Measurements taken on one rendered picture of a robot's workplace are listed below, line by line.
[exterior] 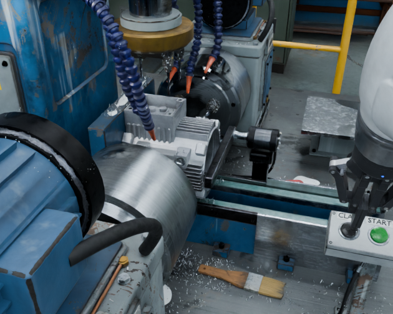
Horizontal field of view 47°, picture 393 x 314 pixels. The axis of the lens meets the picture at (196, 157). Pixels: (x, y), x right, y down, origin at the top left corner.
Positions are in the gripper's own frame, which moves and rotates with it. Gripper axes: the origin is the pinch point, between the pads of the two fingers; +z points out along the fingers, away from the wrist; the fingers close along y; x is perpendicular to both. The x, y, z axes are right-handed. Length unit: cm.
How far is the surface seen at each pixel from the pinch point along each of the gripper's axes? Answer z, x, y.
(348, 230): 7.5, 0.3, 0.6
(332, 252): 11.0, 3.5, 2.6
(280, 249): 35.2, -4.3, 12.4
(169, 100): 14, -28, 44
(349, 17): 146, -218, -3
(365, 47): 299, -353, -32
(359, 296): 23.3, 6.5, -4.5
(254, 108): 48, -55, 29
